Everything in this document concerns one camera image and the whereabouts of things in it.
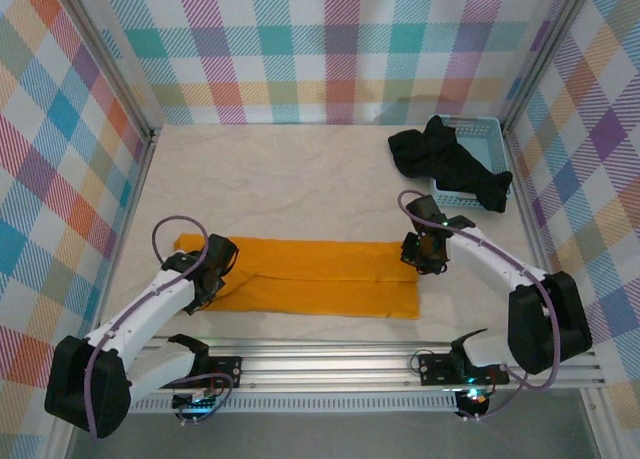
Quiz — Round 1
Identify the orange t-shirt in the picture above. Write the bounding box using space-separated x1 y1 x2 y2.
172 232 422 321

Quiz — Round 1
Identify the black t-shirt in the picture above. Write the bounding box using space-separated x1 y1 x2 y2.
387 114 515 214

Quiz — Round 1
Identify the light blue plastic basket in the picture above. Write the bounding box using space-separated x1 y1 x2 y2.
429 116 514 213

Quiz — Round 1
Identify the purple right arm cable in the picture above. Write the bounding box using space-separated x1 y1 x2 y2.
397 189 559 423

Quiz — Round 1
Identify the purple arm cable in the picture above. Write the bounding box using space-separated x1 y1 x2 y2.
85 215 237 438
397 189 559 423

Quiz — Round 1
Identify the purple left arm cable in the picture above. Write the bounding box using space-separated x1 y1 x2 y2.
85 215 237 438

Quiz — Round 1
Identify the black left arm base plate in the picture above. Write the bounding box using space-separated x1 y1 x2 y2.
199 354 244 389

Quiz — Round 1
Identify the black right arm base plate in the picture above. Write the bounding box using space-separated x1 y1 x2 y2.
418 351 511 386

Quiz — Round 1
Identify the aluminium mounting rail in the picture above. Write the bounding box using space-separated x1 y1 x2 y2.
119 334 606 395

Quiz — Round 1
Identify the white slotted cable duct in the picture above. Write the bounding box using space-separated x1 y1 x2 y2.
127 396 459 414

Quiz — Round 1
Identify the aluminium frame post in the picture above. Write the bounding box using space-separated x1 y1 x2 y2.
52 0 164 146
499 0 601 136

